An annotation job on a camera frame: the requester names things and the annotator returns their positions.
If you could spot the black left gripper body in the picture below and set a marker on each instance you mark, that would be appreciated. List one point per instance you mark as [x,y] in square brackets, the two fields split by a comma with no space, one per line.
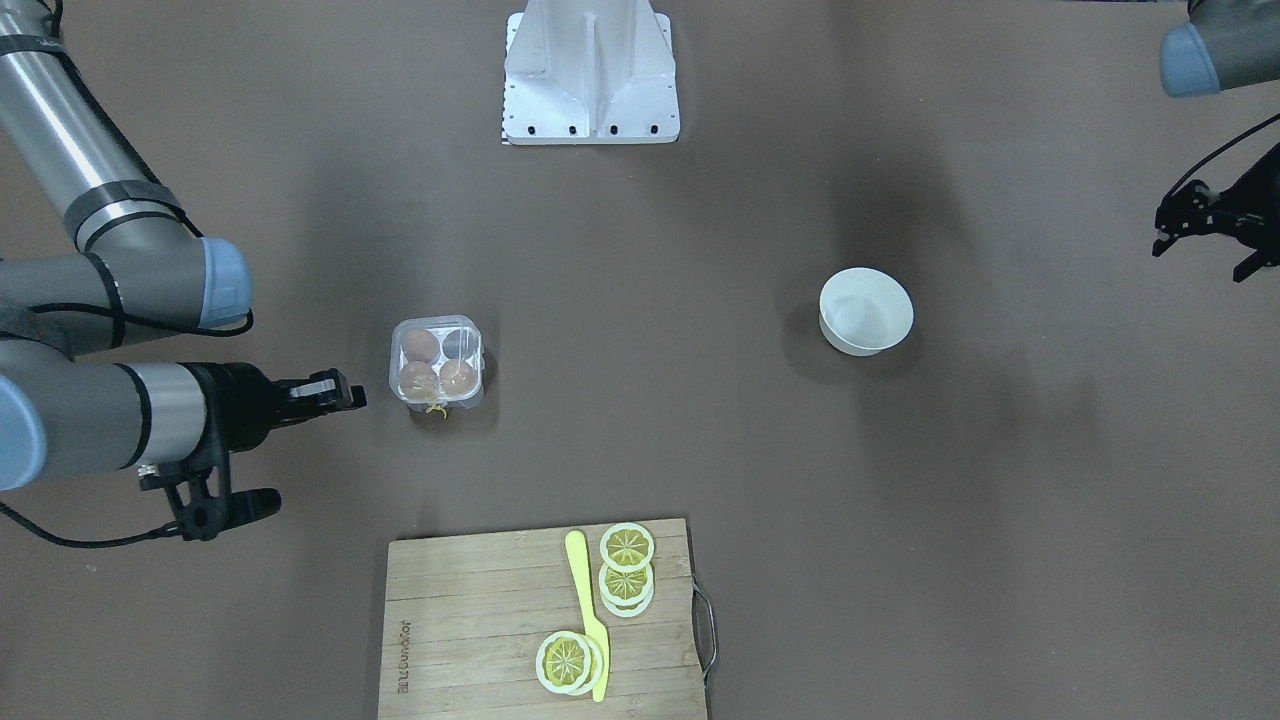
[1256,203]

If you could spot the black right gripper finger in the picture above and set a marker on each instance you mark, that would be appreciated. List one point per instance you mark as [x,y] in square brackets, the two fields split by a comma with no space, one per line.
[323,393]

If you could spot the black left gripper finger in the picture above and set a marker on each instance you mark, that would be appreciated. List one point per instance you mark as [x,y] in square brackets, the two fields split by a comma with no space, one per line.
[1250,265]
[1162,244]

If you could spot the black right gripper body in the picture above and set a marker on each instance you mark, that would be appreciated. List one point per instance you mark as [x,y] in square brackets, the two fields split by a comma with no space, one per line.
[237,402]

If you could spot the clear plastic egg box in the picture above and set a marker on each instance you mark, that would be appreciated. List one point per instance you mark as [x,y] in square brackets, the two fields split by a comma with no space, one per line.
[459,338]

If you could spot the brown egg from bowl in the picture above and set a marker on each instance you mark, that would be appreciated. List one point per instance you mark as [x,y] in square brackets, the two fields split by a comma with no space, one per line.
[458,378]

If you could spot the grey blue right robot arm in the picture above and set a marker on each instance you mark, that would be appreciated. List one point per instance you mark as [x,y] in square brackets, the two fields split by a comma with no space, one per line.
[140,271]

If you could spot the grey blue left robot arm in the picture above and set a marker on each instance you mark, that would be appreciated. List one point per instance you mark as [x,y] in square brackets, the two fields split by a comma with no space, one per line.
[1224,45]

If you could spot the brown egg in box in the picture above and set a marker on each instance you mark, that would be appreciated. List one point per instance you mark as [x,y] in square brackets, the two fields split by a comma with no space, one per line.
[418,382]
[419,345]

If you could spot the wooden cutting board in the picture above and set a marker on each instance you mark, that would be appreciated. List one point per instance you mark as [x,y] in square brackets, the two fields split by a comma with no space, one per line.
[464,617]

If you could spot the white ceramic bowl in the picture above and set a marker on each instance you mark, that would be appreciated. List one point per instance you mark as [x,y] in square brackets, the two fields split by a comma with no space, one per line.
[863,312]

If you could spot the lemon slice top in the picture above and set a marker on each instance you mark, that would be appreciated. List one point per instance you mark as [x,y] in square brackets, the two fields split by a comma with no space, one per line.
[627,546]

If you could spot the lemon slice near knife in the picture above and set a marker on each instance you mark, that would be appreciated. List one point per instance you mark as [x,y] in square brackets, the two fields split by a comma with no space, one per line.
[569,663]

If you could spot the yellow plastic knife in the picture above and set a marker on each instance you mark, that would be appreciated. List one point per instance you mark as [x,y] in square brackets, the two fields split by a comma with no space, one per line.
[576,548]

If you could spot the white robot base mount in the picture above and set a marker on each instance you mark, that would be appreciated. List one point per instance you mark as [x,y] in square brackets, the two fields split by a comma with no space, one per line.
[589,73]

